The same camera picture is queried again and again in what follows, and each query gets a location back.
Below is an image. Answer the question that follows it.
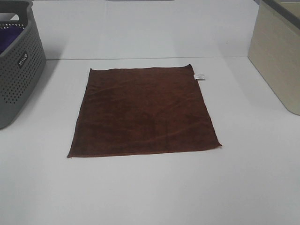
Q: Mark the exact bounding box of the brown towel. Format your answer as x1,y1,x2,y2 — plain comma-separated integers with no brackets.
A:
68,65,221,158

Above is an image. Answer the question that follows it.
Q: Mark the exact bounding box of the white towel care label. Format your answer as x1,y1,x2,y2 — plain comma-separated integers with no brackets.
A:
194,74,206,80

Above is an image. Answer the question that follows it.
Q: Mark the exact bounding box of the grey perforated plastic basket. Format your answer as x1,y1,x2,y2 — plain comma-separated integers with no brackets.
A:
0,0,46,128

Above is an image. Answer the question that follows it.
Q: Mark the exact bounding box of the beige storage bin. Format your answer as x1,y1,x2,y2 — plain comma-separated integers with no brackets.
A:
248,0,300,115

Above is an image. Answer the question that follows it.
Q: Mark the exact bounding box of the purple cloth in basket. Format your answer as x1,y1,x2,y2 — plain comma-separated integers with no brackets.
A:
0,24,26,54

